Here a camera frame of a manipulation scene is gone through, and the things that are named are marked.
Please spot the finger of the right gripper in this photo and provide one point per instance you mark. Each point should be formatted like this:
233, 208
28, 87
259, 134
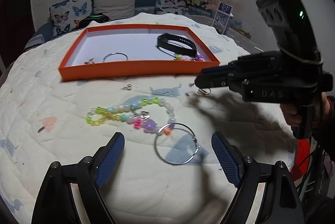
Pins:
219, 70
212, 81

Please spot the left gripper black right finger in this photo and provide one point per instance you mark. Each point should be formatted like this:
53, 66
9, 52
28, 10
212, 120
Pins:
280, 201

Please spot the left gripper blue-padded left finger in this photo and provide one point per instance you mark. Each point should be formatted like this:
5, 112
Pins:
55, 202

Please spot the black smart band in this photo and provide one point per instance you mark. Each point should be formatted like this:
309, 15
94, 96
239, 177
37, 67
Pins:
177, 44

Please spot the large silver ring bangle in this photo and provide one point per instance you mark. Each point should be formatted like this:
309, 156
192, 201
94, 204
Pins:
175, 144

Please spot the person's right hand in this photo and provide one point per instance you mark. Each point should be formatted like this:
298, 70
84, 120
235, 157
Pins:
322, 110

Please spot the blue white patterned box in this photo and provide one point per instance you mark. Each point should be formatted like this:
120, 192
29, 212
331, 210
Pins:
222, 17

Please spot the plush toys pile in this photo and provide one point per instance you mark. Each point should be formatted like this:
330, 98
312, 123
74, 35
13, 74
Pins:
204, 4

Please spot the small silver pearl stud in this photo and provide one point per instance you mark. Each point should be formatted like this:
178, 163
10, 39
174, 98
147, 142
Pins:
127, 87

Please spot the butterfly print pillow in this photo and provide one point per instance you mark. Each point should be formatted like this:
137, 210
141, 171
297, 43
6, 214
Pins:
66, 15
177, 7

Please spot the white quilted bed cover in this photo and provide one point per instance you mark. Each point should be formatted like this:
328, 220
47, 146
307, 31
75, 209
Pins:
44, 120

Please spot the thin silver bangle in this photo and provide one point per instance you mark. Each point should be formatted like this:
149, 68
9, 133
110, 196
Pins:
115, 56

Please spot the orange shallow tray box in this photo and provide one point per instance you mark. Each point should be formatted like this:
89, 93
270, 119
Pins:
84, 59

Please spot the grey plain pillow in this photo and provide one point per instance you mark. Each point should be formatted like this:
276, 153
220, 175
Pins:
115, 9

